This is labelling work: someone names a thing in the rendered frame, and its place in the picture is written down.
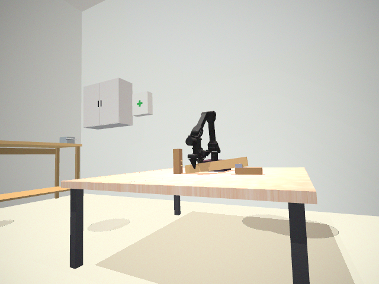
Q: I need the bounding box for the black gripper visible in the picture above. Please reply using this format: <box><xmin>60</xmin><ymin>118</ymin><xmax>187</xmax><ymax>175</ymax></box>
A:
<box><xmin>188</xmin><ymin>146</ymin><xmax>206</xmax><ymax>169</ymax></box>

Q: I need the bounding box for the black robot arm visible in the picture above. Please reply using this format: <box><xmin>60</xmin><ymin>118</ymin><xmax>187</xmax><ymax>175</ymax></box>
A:
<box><xmin>185</xmin><ymin>111</ymin><xmax>221</xmax><ymax>161</ymax></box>

